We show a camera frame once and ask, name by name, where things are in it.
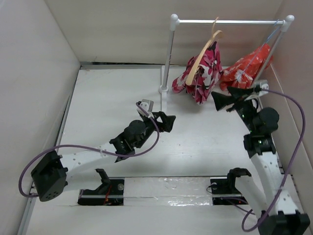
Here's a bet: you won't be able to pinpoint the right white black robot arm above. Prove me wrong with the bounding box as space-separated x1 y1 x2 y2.
211 85 310 235

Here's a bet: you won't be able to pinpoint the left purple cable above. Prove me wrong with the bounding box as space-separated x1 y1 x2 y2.
19 102 161 198

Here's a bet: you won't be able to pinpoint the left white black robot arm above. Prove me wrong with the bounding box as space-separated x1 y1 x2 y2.
31 111 176 202

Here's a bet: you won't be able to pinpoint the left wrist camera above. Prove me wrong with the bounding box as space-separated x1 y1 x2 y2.
137 99 154 117

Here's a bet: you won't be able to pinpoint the silver taped white panel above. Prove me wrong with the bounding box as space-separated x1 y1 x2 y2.
123 177 212 207

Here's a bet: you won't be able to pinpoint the black mounting rail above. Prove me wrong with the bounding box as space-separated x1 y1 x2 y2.
78 177 247 206

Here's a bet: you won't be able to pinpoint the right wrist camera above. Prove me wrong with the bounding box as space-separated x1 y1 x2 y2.
250 80 269 98

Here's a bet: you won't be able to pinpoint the light blue wire hanger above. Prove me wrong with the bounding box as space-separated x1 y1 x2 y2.
231 27 280 89

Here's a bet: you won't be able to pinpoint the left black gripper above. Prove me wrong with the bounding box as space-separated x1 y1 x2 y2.
135 112 174 149

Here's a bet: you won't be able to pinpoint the beige wooden hanger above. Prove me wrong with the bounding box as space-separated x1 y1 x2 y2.
185 17 223 86

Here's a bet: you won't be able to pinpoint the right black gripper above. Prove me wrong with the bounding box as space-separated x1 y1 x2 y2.
212 85 257 134

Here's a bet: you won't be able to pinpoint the orange white patterned garment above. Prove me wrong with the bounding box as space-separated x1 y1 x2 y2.
220 43 270 91

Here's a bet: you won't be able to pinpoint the white clothes rack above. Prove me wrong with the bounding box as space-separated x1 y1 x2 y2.
158 14 295 112

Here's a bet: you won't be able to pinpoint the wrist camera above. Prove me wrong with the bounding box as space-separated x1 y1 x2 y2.
250 80 269 98
137 99 154 117

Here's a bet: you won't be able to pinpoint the pink camouflage trousers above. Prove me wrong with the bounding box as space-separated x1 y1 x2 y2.
172 41 223 105

